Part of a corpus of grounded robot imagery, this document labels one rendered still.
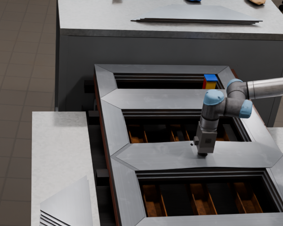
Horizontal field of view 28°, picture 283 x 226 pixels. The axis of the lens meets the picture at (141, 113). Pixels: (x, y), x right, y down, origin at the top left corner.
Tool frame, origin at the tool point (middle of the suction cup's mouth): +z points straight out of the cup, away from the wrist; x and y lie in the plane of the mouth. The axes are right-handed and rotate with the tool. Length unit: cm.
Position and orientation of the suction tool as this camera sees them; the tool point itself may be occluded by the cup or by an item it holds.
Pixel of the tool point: (201, 155)
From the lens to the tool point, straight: 242.5
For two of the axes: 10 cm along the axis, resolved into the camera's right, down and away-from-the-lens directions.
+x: 9.9, 0.2, 1.4
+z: -1.0, 8.3, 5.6
